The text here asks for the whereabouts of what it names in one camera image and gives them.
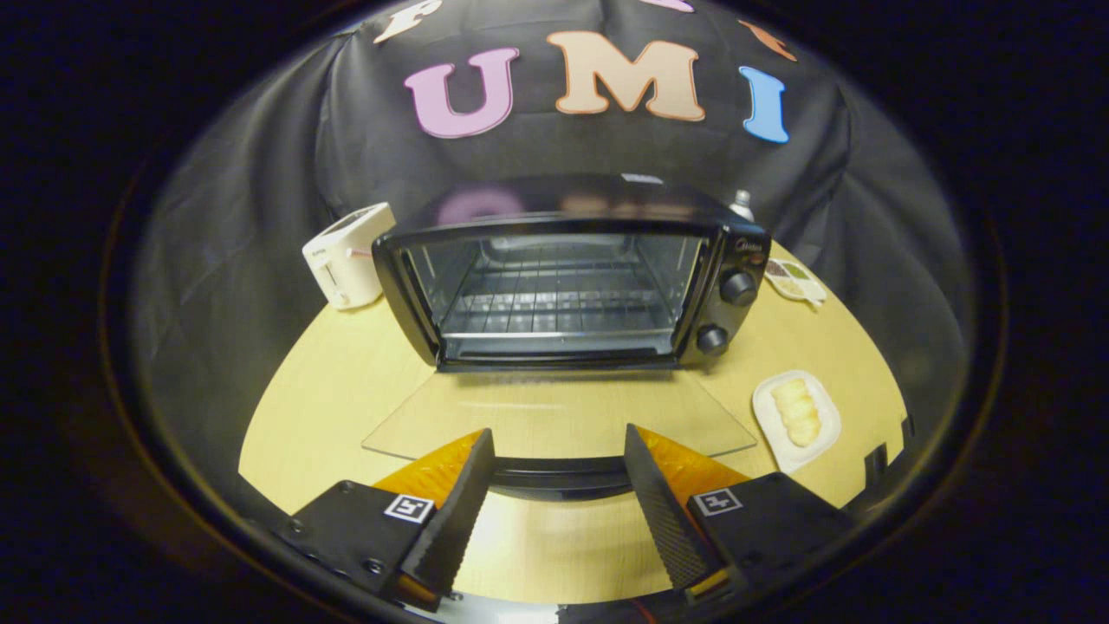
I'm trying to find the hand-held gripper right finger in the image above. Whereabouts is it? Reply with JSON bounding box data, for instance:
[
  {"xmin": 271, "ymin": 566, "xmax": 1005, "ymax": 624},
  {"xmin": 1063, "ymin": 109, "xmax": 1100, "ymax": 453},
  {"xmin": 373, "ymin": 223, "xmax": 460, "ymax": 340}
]
[{"xmin": 624, "ymin": 423, "xmax": 860, "ymax": 606}]

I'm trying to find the black toaster oven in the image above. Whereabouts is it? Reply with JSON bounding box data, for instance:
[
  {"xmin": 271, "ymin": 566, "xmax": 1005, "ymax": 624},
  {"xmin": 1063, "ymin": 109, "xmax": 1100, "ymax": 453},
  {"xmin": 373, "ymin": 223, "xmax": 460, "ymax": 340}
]
[{"xmin": 362, "ymin": 173, "xmax": 773, "ymax": 502}]

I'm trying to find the white rectangular plate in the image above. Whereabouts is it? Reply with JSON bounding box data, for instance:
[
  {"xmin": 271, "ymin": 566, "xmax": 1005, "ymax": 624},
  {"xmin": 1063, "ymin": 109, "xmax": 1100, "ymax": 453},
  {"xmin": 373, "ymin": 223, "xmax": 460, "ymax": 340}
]
[{"xmin": 751, "ymin": 370, "xmax": 843, "ymax": 475}]

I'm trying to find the pale yellow pastry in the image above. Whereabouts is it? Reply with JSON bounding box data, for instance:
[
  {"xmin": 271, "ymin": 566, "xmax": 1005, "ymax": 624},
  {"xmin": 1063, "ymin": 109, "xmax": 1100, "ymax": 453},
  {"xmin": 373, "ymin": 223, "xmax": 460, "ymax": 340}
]
[{"xmin": 770, "ymin": 378, "xmax": 823, "ymax": 449}]

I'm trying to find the black backdrop cloth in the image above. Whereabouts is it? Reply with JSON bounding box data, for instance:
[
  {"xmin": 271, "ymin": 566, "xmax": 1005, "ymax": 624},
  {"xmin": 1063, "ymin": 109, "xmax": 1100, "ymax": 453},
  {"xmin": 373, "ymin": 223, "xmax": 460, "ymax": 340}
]
[{"xmin": 130, "ymin": 0, "xmax": 971, "ymax": 521}]

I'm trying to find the white divided seasoning dish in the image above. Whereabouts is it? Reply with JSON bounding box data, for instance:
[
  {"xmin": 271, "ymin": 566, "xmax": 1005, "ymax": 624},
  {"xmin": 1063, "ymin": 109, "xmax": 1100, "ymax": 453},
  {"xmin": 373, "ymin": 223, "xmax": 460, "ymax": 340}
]
[{"xmin": 764, "ymin": 257, "xmax": 828, "ymax": 312}]

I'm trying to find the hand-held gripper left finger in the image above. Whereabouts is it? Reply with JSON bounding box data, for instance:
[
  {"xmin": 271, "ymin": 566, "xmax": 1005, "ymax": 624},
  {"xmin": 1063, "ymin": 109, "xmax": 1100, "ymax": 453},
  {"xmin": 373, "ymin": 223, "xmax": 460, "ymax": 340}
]
[{"xmin": 276, "ymin": 427, "xmax": 496, "ymax": 612}]

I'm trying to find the white pop-up toaster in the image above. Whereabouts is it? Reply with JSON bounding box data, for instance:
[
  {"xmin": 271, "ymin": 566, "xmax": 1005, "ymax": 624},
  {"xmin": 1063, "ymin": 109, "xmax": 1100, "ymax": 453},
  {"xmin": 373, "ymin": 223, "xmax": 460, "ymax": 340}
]
[{"xmin": 302, "ymin": 202, "xmax": 398, "ymax": 311}]

